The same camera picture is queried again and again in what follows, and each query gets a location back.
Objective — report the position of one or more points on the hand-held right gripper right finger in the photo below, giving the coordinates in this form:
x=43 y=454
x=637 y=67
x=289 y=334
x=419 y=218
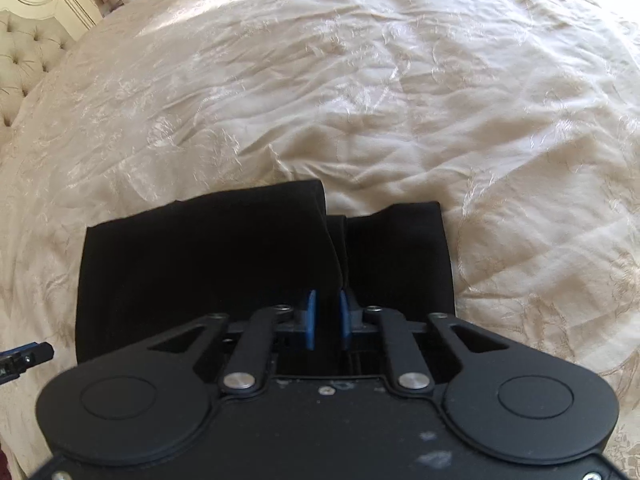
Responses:
x=344 y=320

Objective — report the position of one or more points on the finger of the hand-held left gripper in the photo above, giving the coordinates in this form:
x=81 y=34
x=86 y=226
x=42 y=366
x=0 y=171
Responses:
x=30 y=352

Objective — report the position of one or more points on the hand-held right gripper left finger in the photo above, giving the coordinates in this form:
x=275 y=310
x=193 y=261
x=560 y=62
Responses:
x=311 y=322

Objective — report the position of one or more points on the black pants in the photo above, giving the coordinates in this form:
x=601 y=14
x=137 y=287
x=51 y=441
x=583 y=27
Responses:
x=200 y=260

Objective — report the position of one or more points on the cream embroidered bedspread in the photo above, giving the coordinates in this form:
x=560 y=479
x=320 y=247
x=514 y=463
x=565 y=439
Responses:
x=350 y=85

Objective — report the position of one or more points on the cream tufted headboard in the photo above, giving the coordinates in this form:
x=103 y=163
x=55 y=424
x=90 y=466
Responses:
x=30 y=55

